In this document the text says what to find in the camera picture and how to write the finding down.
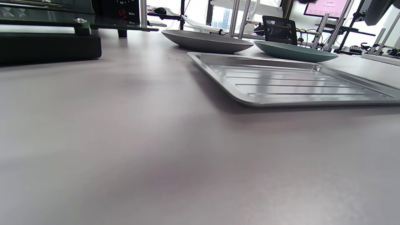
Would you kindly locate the silver baking tray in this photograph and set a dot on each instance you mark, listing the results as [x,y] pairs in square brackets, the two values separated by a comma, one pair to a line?
[281,84]

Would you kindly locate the red toaster oven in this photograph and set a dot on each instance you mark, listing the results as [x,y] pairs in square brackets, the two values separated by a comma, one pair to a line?
[47,47]

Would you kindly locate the grey plate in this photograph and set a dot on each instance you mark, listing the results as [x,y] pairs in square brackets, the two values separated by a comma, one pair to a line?
[206,42]

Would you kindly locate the black keyboard tray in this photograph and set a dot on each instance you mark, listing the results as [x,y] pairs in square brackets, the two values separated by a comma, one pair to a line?
[170,16]

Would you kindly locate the black computer mouse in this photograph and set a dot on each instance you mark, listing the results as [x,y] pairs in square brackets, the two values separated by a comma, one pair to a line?
[160,10]

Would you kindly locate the teal plate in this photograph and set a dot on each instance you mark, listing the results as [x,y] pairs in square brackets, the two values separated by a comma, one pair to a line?
[293,51]

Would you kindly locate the black mesh office chair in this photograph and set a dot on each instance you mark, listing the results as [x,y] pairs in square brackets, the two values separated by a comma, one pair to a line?
[279,29]

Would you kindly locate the monitor with pink screen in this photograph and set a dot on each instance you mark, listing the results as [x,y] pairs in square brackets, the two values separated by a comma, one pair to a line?
[326,7]

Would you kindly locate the black keyboard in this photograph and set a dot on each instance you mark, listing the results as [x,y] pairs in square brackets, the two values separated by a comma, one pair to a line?
[355,49]

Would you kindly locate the aluminium frame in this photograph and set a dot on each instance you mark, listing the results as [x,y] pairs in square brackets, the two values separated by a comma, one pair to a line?
[143,12]
[245,15]
[385,37]
[339,25]
[234,15]

